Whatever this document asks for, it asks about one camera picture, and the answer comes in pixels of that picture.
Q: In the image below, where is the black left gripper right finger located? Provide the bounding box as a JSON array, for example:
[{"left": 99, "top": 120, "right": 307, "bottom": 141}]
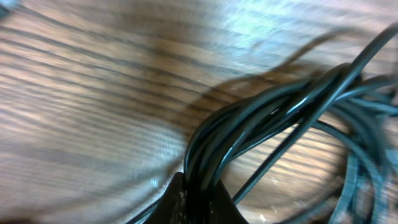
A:
[{"left": 211, "top": 180, "right": 248, "bottom": 224}]

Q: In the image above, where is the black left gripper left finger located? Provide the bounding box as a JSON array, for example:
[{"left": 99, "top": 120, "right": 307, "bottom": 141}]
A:
[{"left": 144, "top": 172, "right": 187, "bottom": 224}]

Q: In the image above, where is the black cable bundle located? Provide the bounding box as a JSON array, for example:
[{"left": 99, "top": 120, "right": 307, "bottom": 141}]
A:
[{"left": 124, "top": 23, "right": 398, "bottom": 224}]

